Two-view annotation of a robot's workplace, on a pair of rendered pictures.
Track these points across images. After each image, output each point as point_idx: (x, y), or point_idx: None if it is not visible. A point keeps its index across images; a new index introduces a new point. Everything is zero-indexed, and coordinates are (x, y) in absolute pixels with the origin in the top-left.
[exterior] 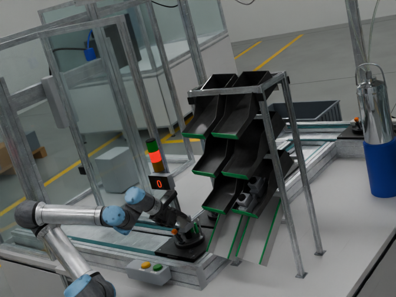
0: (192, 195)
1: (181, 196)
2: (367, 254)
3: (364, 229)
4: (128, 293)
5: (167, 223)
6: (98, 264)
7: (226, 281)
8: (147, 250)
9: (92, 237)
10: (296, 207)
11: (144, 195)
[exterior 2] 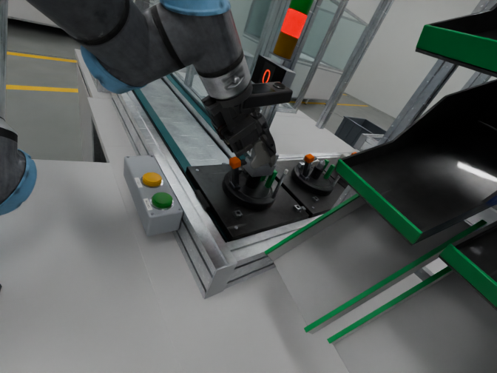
0: (279, 135)
1: (269, 129)
2: None
3: None
4: (104, 197)
5: (231, 138)
6: (125, 127)
7: (257, 313)
8: (184, 155)
9: (153, 98)
10: None
11: (217, 10)
